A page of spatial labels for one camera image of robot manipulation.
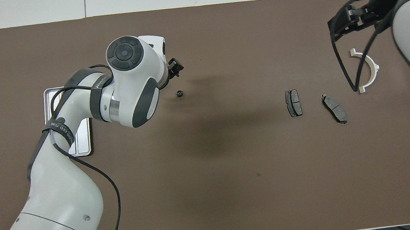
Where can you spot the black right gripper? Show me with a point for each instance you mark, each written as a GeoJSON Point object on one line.
{"type": "Point", "coordinates": [378, 9]}

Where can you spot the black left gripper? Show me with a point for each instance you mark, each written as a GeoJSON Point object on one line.
{"type": "Point", "coordinates": [171, 73]}

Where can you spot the small black bearing gear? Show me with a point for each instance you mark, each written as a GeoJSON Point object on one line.
{"type": "Point", "coordinates": [179, 94]}

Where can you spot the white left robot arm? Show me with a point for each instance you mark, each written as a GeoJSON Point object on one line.
{"type": "Point", "coordinates": [62, 206]}

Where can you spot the silver metal tray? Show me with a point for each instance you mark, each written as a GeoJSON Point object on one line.
{"type": "Point", "coordinates": [82, 141]}

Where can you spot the dark curved brake pad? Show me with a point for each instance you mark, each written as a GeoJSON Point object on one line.
{"type": "Point", "coordinates": [334, 109]}

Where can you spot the dark rectangular brake pad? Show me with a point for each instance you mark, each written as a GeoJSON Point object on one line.
{"type": "Point", "coordinates": [293, 103]}

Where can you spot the brown table mat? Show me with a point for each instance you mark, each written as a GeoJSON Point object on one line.
{"type": "Point", "coordinates": [235, 184]}

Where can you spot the white curved plastic bracket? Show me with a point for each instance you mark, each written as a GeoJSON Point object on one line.
{"type": "Point", "coordinates": [373, 68]}

